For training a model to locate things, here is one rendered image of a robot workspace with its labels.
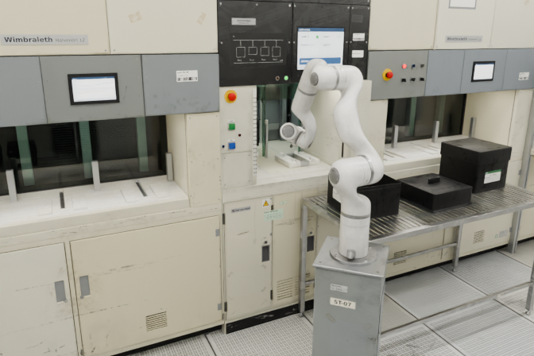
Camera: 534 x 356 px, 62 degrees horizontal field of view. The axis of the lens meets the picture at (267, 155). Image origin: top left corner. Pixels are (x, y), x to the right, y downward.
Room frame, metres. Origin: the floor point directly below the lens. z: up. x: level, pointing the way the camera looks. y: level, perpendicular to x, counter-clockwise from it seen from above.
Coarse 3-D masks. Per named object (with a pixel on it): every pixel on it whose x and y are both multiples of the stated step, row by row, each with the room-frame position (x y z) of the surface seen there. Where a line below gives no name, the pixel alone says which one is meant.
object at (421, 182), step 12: (408, 180) 2.38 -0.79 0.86; (420, 180) 2.37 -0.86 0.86; (432, 180) 2.33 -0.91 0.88; (444, 180) 2.38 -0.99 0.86; (408, 192) 2.31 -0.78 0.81; (420, 192) 2.23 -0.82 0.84; (432, 192) 2.18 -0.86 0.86; (444, 192) 2.19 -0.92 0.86; (456, 192) 2.22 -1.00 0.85; (468, 192) 2.26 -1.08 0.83; (420, 204) 2.23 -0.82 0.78; (432, 204) 2.16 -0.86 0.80; (444, 204) 2.18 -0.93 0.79; (456, 204) 2.23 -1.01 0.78; (468, 204) 2.26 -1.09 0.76
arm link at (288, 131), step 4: (284, 124) 2.09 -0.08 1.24; (288, 124) 2.08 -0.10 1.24; (292, 124) 2.08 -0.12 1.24; (284, 128) 2.08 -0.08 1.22; (288, 128) 2.08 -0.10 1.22; (292, 128) 2.07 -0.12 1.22; (296, 128) 2.08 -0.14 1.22; (280, 132) 2.09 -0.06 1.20; (284, 132) 2.07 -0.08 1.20; (288, 132) 2.07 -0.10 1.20; (292, 132) 2.07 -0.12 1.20; (296, 132) 2.07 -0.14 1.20; (300, 132) 2.10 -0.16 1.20; (284, 136) 2.07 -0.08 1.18; (288, 136) 2.06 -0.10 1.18; (292, 136) 2.06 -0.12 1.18; (296, 136) 2.08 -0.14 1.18; (288, 140) 2.07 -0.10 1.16; (292, 140) 2.09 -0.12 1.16; (296, 140) 2.09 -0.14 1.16
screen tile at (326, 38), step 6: (324, 36) 2.43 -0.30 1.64; (330, 36) 2.45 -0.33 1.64; (336, 36) 2.47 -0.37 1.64; (324, 42) 2.44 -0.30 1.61; (330, 42) 2.45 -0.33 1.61; (336, 42) 2.47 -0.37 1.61; (324, 48) 2.44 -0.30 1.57; (330, 48) 2.45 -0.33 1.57; (336, 48) 2.47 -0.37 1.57; (324, 54) 2.44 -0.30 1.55; (330, 54) 2.45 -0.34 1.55; (336, 54) 2.47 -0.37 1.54
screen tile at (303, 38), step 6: (300, 36) 2.37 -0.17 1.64; (306, 36) 2.39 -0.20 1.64; (312, 36) 2.40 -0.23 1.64; (300, 42) 2.37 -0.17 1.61; (306, 42) 2.39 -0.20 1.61; (312, 42) 2.40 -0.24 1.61; (318, 42) 2.42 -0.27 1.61; (300, 48) 2.37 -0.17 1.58; (306, 48) 2.39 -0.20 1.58; (312, 48) 2.40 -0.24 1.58; (318, 48) 2.42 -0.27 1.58; (300, 54) 2.37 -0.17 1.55; (306, 54) 2.39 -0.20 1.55; (312, 54) 2.40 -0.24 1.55; (318, 54) 2.42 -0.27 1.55
